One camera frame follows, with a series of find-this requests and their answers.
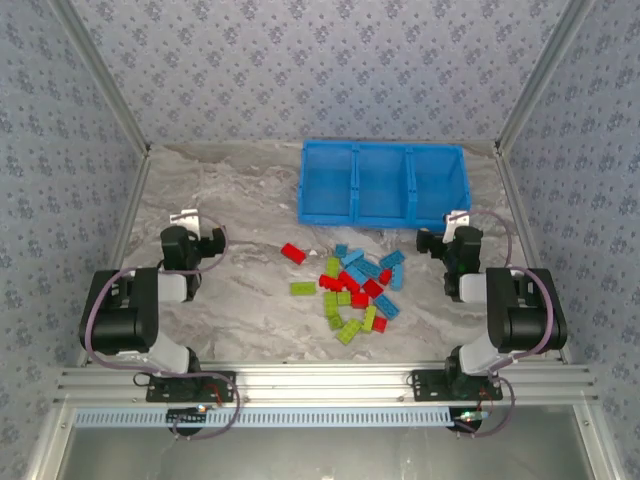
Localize blue plastic bin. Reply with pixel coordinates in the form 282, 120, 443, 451
297, 139, 359, 226
352, 142, 414, 229
407, 144, 473, 230

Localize small black controller board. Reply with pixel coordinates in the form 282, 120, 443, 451
451, 407, 490, 435
166, 404, 210, 436

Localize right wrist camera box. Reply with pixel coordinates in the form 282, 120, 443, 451
444, 209, 471, 246

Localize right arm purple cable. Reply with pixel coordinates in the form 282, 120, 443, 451
452, 209, 561, 439

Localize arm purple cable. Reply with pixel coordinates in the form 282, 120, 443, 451
83, 227, 241, 441
452, 209, 561, 439

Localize aluminium side rail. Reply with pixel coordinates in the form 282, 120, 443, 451
494, 144, 572, 364
77, 144, 154, 369

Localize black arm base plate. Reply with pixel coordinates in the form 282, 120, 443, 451
410, 369, 504, 403
145, 370, 237, 404

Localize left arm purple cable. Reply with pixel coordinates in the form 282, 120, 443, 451
83, 227, 241, 441

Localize aluminium front rail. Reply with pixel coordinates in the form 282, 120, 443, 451
52, 362, 600, 406

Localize aluminium upright post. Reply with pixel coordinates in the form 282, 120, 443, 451
49, 0, 151, 151
496, 0, 599, 151

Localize grey slotted cable duct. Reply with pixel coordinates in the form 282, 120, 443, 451
73, 405, 455, 430

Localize aluminium frame leg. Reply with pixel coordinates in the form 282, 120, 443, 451
569, 402, 626, 480
29, 403, 76, 480

